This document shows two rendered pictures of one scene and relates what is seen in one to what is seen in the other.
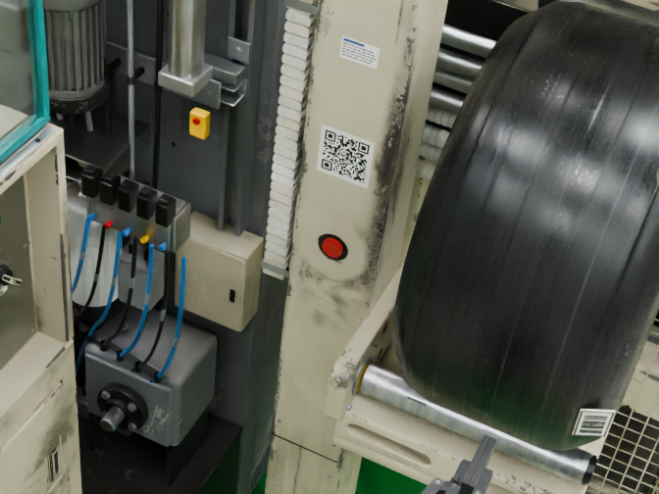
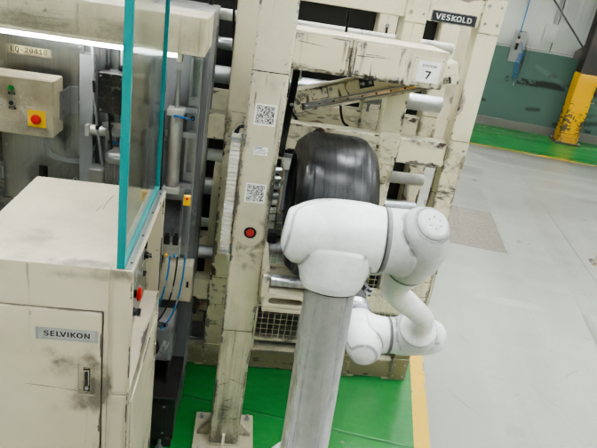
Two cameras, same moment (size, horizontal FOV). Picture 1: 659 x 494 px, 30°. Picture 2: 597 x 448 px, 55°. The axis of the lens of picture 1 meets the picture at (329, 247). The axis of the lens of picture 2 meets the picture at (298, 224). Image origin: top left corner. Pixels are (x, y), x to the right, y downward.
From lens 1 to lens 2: 0.96 m
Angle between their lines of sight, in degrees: 30
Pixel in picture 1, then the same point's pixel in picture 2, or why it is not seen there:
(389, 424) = (284, 293)
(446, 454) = not seen: hidden behind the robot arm
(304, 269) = (238, 245)
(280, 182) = (227, 212)
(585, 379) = not seen: hidden behind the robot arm
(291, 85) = (233, 171)
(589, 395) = not seen: hidden behind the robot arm
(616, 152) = (356, 160)
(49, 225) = (156, 235)
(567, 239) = (352, 188)
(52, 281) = (155, 261)
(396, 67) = (274, 153)
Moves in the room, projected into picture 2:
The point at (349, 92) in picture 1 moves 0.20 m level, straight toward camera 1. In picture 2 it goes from (257, 167) to (277, 188)
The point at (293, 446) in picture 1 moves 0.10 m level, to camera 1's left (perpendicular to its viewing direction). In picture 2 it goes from (232, 332) to (208, 334)
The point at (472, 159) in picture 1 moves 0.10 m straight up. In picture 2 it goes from (314, 171) to (320, 142)
